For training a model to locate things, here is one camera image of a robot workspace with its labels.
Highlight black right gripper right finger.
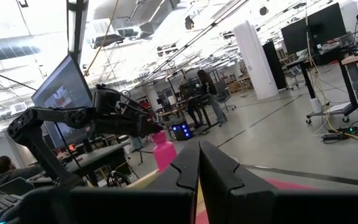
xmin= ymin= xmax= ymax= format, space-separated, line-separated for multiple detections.
xmin=199 ymin=139 xmax=358 ymax=224

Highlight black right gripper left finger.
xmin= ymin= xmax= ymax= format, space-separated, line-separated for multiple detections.
xmin=19 ymin=140 xmax=201 ymax=224

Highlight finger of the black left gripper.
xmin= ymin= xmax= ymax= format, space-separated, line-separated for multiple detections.
xmin=138 ymin=122 xmax=165 ymax=136

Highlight pink plastic squeeze bottle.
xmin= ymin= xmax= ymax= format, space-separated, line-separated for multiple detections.
xmin=152 ymin=130 xmax=178 ymax=174

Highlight black computer tower blue lights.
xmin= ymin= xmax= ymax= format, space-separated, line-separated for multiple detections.
xmin=171 ymin=122 xmax=194 ymax=141

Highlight large computer monitor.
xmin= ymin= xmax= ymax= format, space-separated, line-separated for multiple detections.
xmin=31 ymin=54 xmax=94 ymax=149

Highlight standing person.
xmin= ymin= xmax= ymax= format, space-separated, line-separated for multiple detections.
xmin=196 ymin=68 xmax=228 ymax=125

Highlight seated person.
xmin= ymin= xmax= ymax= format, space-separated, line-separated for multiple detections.
xmin=0 ymin=155 xmax=45 ymax=189

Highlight white square pillar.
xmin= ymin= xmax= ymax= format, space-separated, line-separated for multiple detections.
xmin=232 ymin=20 xmax=279 ymax=100

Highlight black upright panel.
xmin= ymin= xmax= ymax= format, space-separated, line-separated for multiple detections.
xmin=262 ymin=39 xmax=288 ymax=91

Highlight black screens on rolling stand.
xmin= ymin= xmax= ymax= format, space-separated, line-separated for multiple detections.
xmin=280 ymin=2 xmax=358 ymax=125

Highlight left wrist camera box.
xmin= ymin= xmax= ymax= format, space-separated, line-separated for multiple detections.
xmin=92 ymin=84 xmax=121 ymax=116

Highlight black vertical rig post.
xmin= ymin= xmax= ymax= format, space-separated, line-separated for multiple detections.
xmin=66 ymin=0 xmax=90 ymax=65

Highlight yellow floor cable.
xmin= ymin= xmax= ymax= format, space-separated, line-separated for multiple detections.
xmin=304 ymin=0 xmax=358 ymax=144

